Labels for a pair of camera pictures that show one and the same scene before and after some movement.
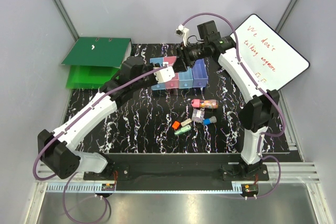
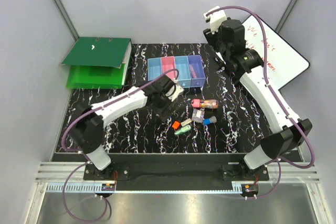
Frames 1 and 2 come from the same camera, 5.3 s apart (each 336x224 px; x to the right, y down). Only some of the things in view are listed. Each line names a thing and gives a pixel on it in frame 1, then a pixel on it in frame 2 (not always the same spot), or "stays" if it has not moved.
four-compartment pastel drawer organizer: (196, 77) stays
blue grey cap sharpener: (207, 121) stays
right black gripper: (179, 65) -> (210, 38)
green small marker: (182, 129) stays
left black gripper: (151, 66) -> (158, 112)
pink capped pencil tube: (205, 103) stays
